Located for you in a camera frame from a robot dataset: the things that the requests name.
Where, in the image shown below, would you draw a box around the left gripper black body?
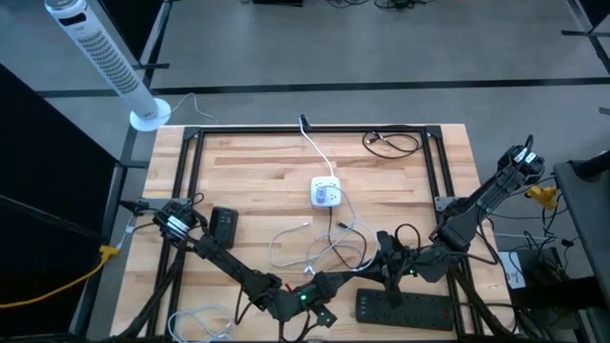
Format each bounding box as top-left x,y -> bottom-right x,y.
303,270 -> 357,310

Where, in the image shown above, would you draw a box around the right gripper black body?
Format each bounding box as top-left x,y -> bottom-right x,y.
375,230 -> 419,310

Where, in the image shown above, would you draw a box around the black USB cable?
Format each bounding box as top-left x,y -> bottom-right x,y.
326,207 -> 371,272

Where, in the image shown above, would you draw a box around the white multi-outlet USB charger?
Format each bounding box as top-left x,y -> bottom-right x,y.
310,174 -> 343,210

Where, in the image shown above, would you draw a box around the black multi-outlet wall adapter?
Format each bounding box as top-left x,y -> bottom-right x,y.
209,206 -> 239,250

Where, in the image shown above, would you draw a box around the long black power strip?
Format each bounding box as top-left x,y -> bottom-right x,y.
356,288 -> 457,333

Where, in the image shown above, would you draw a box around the white box on floor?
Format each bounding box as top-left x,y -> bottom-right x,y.
498,250 -> 528,291

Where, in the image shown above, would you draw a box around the black box on floor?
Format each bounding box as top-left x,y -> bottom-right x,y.
518,246 -> 566,287

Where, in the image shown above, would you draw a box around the dark grey side table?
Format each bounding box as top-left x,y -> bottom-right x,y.
552,151 -> 610,309

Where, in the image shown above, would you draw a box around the black stand leg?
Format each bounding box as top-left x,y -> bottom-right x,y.
560,0 -> 610,77

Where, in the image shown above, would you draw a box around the black partition panel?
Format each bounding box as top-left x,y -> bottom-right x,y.
0,61 -> 123,337
98,0 -> 169,63

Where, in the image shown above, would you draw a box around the white tower fan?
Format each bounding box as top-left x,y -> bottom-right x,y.
44,0 -> 173,133

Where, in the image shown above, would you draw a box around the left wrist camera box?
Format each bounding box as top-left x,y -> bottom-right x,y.
311,303 -> 338,329

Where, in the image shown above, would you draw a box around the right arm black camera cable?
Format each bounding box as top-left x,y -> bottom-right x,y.
394,222 -> 424,252

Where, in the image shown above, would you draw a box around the coiled black cable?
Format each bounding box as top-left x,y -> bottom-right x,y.
361,130 -> 425,160

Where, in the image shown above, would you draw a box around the white charger power cord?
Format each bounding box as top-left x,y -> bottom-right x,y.
298,113 -> 336,178

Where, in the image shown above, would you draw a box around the black aluminium table frame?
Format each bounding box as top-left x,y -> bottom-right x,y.
142,124 -> 490,343

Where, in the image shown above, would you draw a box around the yellow cable connector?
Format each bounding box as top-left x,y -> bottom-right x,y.
525,185 -> 559,212

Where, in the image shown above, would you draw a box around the white arm power cable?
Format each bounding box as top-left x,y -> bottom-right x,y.
115,212 -> 139,250

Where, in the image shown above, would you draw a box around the yellow extension cable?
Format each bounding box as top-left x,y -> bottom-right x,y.
0,244 -> 122,310

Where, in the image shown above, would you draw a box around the thin white fan cord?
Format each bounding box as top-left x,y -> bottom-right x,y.
164,91 -> 219,124

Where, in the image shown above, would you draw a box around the black floor cables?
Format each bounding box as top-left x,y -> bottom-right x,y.
326,0 -> 436,10

